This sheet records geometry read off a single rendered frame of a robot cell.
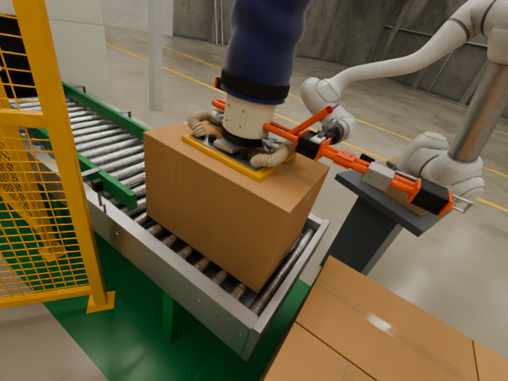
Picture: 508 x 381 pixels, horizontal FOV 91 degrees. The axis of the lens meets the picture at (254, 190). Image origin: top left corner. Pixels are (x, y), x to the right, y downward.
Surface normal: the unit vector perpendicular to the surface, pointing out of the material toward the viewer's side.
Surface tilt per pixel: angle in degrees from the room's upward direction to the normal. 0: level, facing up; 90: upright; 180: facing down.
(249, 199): 90
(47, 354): 0
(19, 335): 0
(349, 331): 0
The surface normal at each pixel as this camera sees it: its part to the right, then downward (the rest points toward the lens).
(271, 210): -0.52, 0.40
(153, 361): 0.21, -0.80
